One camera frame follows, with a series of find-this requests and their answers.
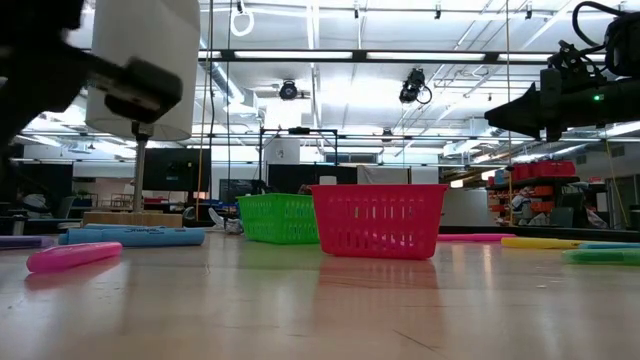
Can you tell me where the pink highlighter marker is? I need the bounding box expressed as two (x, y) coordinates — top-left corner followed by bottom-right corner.
(437, 232), (517, 243)
(25, 241), (124, 274)

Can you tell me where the white hanging ring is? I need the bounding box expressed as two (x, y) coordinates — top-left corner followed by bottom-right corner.
(229, 7), (256, 38)

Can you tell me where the purple highlighter marker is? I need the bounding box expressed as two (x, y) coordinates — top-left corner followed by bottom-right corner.
(0, 235), (56, 250)

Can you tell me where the yellow highlighter marker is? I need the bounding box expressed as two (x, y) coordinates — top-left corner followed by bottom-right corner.
(500, 236), (584, 250)

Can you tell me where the teal highlighter marker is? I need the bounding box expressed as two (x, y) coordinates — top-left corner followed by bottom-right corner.
(577, 241), (640, 250)

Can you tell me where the blue highlighter marker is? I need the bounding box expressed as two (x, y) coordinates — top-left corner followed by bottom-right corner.
(57, 227), (207, 248)

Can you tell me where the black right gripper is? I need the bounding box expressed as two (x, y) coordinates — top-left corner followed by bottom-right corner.
(483, 67), (596, 142)

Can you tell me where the green highlighter marker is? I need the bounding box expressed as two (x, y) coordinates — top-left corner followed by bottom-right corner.
(561, 247), (640, 266)

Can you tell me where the green plastic basket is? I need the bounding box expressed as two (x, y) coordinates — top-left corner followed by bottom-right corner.
(236, 193), (321, 246)

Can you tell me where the shelf with red bins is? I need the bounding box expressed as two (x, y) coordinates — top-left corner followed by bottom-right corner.
(487, 159), (581, 226)

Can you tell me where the black hanging camera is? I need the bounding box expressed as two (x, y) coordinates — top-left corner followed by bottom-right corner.
(398, 68), (434, 106)
(278, 79), (300, 101)

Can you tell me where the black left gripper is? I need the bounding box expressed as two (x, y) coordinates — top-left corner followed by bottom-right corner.
(0, 0), (184, 149)

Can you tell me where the black wall screen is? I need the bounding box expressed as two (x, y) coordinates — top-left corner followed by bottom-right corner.
(142, 147), (212, 193)

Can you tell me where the black overhead frame bar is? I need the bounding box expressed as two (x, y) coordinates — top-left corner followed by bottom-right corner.
(197, 48), (609, 65)

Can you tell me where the red plastic basket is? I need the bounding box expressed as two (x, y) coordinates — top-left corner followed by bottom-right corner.
(309, 183), (450, 261)

